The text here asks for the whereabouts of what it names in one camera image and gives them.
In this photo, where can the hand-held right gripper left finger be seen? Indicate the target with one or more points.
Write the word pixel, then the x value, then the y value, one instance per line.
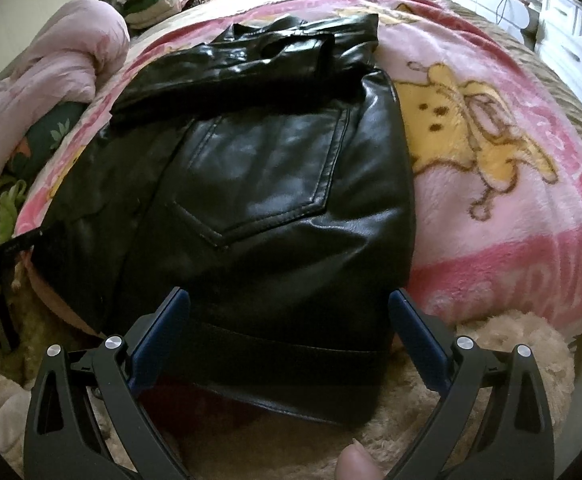
pixel 163 330

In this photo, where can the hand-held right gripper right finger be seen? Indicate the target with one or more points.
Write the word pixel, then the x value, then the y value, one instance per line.
pixel 416 332

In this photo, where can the black leather jacket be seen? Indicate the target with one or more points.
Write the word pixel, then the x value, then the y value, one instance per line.
pixel 271 185

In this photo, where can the person's right hand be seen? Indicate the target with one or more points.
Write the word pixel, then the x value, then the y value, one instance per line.
pixel 361 465

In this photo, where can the beige plush blanket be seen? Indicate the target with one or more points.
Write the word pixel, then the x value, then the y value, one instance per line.
pixel 496 345

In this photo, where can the green floral pillow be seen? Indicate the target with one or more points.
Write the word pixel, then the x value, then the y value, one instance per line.
pixel 56 130

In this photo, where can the pink printed blanket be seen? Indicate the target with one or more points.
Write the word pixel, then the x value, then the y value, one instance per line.
pixel 496 220

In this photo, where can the pink quilt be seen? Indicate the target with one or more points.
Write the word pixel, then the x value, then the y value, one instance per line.
pixel 46 85

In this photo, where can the white dresser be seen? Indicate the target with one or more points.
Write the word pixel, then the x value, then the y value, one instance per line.
pixel 576 40

